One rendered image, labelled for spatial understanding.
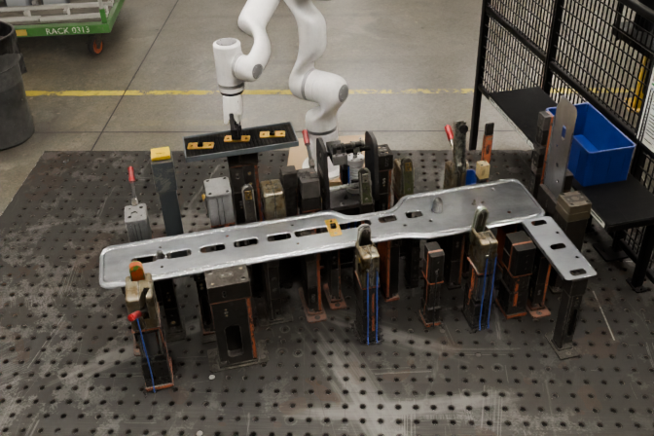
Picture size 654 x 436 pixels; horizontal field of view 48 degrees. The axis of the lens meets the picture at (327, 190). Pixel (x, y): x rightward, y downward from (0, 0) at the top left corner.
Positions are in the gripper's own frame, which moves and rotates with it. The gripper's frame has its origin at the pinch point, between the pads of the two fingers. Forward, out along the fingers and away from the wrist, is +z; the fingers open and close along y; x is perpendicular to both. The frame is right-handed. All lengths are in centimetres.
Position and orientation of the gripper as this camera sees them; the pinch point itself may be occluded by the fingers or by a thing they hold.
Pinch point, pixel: (236, 131)
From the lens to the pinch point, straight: 245.7
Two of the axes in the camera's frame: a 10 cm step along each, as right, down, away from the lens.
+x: 10.0, 0.0, -0.5
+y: -0.5, 5.7, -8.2
